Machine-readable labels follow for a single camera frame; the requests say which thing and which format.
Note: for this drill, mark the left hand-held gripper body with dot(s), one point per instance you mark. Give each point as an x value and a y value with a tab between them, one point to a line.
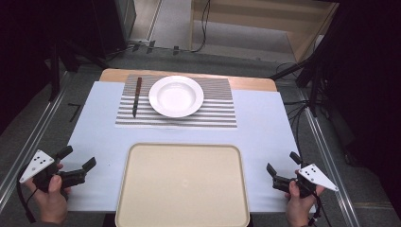
38	164

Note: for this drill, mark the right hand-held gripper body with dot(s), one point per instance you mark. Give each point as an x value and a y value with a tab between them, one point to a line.
315	176

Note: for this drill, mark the person's right hand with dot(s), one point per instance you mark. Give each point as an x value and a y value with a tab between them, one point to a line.
298	211

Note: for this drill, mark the person's left hand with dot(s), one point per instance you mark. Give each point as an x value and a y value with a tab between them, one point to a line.
52	205

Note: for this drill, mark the light blue table sheet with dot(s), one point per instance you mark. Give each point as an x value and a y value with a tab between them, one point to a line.
261	132

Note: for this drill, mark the grey striped placemat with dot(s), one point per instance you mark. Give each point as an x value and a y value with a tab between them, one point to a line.
217	113

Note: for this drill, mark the black metal stand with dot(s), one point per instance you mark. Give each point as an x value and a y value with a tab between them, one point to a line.
315	75
55	69

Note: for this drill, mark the beige plastic tray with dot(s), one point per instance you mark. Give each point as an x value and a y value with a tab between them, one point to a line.
183	189

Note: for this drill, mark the white deep plate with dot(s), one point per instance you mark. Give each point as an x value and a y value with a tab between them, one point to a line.
176	96

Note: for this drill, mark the light wooden shelf unit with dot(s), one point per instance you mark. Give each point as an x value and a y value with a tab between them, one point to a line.
302	34

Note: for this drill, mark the dark cabinet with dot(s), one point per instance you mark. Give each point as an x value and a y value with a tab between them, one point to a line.
110	25

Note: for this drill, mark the metal floor rail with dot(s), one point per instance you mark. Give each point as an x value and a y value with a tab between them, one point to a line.
31	142
327	157

